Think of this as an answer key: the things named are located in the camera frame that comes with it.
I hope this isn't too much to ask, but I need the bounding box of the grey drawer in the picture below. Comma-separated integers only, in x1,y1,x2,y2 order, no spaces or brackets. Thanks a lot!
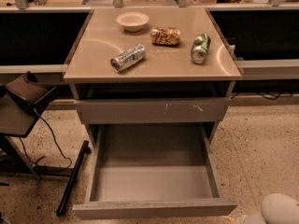
73,123,236,219
75,97,230,124

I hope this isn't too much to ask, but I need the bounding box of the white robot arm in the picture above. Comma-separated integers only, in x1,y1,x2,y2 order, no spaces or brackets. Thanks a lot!
241,193,299,224

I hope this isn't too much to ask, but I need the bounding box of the grey drawer cabinet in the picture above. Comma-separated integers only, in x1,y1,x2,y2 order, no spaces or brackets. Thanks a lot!
64,7,241,140

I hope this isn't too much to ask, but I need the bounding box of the grey top drawer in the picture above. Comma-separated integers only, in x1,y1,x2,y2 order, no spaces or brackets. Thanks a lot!
75,97,230,124

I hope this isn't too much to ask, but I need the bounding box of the silver soda can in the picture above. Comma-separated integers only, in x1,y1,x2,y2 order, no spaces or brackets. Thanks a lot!
110,44,147,73

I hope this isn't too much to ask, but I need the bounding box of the crushed brown can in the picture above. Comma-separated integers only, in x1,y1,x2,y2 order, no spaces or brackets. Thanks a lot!
150,26,181,46

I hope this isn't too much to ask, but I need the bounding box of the crushed green can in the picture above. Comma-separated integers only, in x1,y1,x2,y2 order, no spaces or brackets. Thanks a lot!
191,34,211,64

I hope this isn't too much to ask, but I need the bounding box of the dark side table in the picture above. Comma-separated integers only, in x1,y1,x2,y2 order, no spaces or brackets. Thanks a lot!
0,72,58,175

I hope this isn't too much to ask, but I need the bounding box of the black floor bar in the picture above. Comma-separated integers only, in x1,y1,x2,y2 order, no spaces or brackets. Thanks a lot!
56,140,89,217

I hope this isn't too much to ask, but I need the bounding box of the black cable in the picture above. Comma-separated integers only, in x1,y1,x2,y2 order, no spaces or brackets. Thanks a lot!
18,107,74,173

